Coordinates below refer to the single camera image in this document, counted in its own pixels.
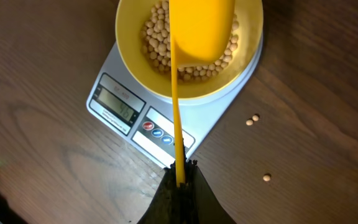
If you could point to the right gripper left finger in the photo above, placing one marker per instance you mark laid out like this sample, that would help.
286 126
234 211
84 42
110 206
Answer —
163 208

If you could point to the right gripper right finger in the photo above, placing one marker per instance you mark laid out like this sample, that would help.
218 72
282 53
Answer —
204 206

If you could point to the soybeans in bowl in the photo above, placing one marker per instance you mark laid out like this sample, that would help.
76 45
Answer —
156 45

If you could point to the yellow plastic bowl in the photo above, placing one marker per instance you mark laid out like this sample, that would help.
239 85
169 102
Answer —
131 17

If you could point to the white digital kitchen scale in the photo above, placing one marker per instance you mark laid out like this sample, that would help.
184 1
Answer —
145 120

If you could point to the spilled soybean on table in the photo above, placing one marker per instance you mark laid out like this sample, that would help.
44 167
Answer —
255 117

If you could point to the yellow measuring scoop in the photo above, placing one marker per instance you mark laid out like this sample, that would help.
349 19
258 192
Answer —
199 32

